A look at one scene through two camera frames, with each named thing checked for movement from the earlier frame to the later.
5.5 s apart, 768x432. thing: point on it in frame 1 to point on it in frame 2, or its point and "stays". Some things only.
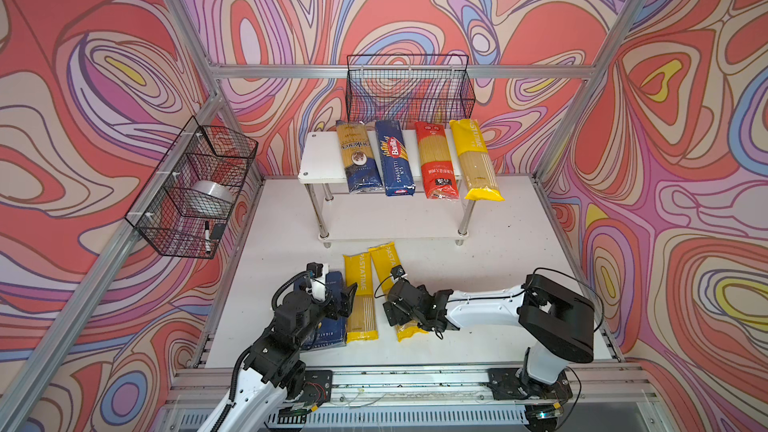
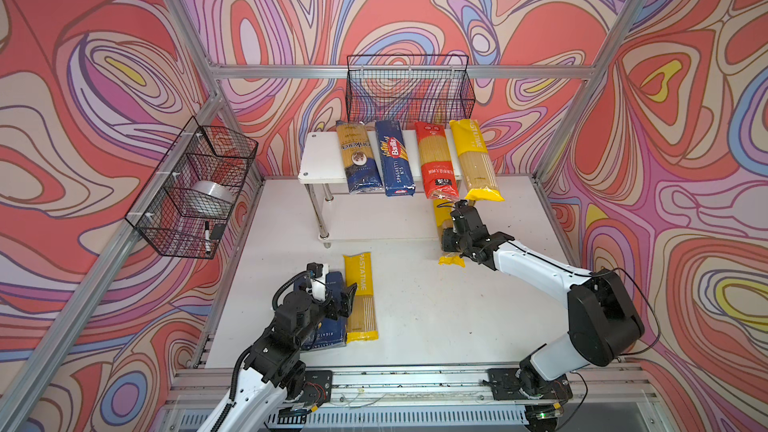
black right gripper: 389,308 to 446,241
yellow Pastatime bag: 478,172 stays
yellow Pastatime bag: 385,258 to 443,221
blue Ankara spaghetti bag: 359,158 stays
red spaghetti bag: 437,165 stays
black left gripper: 342,304 stays
